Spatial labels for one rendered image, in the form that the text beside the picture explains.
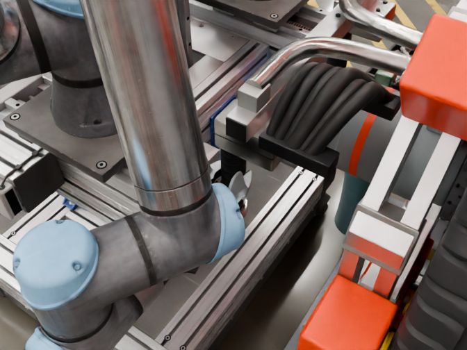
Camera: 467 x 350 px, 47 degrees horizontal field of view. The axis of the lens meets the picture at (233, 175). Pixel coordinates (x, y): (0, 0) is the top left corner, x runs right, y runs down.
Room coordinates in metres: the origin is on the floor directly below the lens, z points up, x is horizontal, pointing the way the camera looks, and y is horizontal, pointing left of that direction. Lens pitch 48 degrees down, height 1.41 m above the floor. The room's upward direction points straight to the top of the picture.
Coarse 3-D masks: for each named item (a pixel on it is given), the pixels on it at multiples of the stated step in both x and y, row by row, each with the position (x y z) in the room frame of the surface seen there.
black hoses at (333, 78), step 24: (312, 72) 0.48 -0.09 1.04; (336, 72) 0.48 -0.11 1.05; (360, 72) 0.49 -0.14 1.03; (288, 96) 0.47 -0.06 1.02; (312, 96) 0.46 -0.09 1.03; (336, 96) 0.45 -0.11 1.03; (360, 96) 0.44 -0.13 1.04; (384, 96) 0.50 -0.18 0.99; (288, 120) 0.45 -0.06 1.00; (312, 120) 0.44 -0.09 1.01; (336, 120) 0.43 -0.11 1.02; (264, 144) 0.44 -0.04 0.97; (288, 144) 0.43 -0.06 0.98; (312, 144) 0.42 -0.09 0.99; (312, 168) 0.41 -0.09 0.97
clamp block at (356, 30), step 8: (336, 0) 0.79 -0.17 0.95; (384, 0) 0.79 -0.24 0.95; (376, 8) 0.76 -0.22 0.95; (384, 8) 0.77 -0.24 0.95; (392, 8) 0.77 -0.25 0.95; (384, 16) 0.75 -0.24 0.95; (392, 16) 0.78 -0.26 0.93; (352, 32) 0.77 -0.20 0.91; (360, 32) 0.76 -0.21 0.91; (376, 40) 0.75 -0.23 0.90
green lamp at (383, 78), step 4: (376, 72) 0.99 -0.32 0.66; (380, 72) 0.99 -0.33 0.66; (384, 72) 0.99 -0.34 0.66; (388, 72) 0.99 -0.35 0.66; (376, 76) 0.99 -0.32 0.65; (380, 76) 0.98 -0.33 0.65; (384, 76) 0.98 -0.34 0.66; (388, 76) 0.97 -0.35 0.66; (392, 76) 0.97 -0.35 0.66; (396, 76) 1.00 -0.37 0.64; (376, 80) 0.99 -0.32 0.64; (380, 80) 0.98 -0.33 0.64; (384, 80) 0.98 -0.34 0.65; (388, 80) 0.97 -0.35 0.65; (392, 80) 0.97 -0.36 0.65; (384, 84) 0.97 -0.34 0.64; (388, 84) 0.97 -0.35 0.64; (392, 84) 0.98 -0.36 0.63
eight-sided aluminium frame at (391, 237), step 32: (416, 128) 0.39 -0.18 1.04; (384, 160) 0.37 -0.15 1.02; (448, 160) 0.35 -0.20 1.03; (384, 192) 0.35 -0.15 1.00; (416, 192) 0.34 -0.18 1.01; (352, 224) 0.33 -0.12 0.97; (384, 224) 0.32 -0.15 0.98; (416, 224) 0.32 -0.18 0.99; (352, 256) 0.32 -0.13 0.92; (384, 256) 0.30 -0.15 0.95; (416, 256) 0.52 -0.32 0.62; (384, 288) 0.30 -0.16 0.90
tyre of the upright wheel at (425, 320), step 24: (456, 216) 0.29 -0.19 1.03; (456, 240) 0.27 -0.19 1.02; (432, 264) 0.27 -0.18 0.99; (456, 264) 0.26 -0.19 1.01; (432, 288) 0.25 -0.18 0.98; (456, 288) 0.24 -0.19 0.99; (408, 312) 0.25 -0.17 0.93; (432, 312) 0.24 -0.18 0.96; (456, 312) 0.23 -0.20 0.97; (408, 336) 0.23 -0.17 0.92; (432, 336) 0.22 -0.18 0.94; (456, 336) 0.22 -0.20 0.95
